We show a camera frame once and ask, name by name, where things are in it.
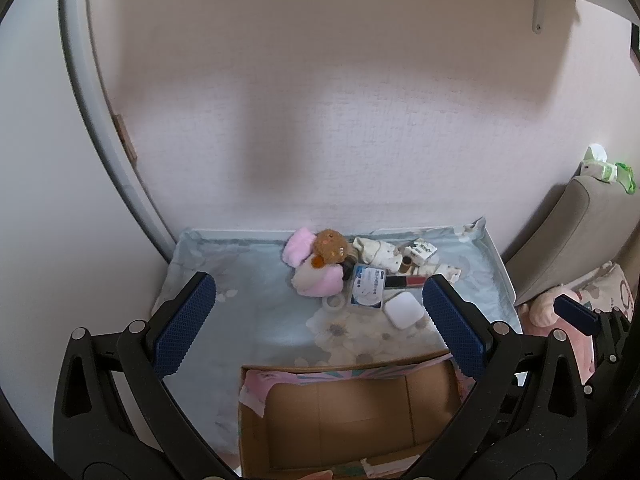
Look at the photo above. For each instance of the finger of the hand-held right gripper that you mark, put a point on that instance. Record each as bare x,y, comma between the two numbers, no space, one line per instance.
575,312

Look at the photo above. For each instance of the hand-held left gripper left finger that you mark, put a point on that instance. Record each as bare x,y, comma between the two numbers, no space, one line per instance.
185,325

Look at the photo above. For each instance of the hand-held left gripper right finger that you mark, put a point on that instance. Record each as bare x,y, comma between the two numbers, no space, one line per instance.
452,330

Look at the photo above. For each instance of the white square case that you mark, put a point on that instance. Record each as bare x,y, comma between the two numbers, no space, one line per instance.
402,310

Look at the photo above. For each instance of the red cosmetic tube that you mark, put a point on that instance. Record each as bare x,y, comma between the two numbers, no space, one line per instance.
402,281

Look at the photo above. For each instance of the small white box green print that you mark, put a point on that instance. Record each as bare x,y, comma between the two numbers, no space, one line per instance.
420,250

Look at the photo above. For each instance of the white and blue mask box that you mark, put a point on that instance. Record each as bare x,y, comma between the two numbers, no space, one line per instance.
367,287

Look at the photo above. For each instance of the cardboard box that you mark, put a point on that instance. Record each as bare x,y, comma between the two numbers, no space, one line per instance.
350,410

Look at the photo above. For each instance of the pink plush cloth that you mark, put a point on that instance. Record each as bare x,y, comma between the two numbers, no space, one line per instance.
297,247

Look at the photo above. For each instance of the pink and white plush toy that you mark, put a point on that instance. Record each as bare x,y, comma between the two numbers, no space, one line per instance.
317,281

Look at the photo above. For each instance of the brown plush toy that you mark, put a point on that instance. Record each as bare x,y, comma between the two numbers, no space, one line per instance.
330,247

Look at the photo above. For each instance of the pink plush doll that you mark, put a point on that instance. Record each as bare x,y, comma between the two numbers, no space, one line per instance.
542,310

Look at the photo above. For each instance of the printed cushion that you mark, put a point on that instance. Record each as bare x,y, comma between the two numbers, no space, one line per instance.
605,285

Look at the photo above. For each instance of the blue floral tablecloth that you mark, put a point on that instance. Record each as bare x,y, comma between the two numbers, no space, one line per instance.
240,280

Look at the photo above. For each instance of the brown cylinder tube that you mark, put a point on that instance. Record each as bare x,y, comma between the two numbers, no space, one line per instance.
406,261

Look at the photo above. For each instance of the white dotted cloth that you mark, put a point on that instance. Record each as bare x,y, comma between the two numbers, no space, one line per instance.
376,251

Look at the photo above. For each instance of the white and green wipes pack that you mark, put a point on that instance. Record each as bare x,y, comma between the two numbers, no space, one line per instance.
599,165

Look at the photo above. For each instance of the brown wooden wall piece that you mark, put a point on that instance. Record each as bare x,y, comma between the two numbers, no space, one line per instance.
125,135

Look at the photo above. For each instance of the white door frame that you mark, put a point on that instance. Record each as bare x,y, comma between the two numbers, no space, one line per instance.
85,85

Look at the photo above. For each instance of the dark picture frame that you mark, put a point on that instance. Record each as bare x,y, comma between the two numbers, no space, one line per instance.
635,37

